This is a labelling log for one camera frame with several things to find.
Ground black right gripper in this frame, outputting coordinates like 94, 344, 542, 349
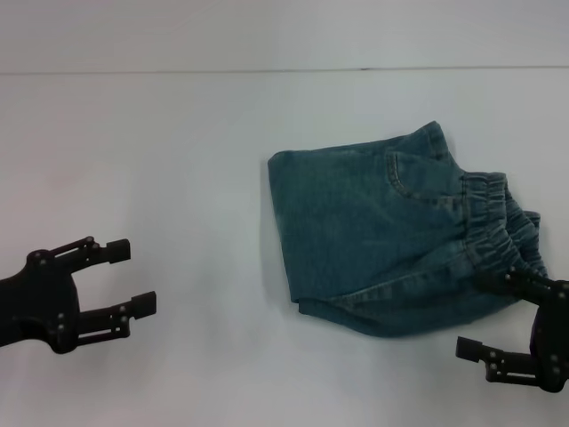
454, 265, 569, 394

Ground blue denim shorts with embroidery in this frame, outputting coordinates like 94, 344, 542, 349
267, 119, 549, 341

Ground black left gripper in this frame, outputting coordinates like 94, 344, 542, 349
0, 236, 158, 355

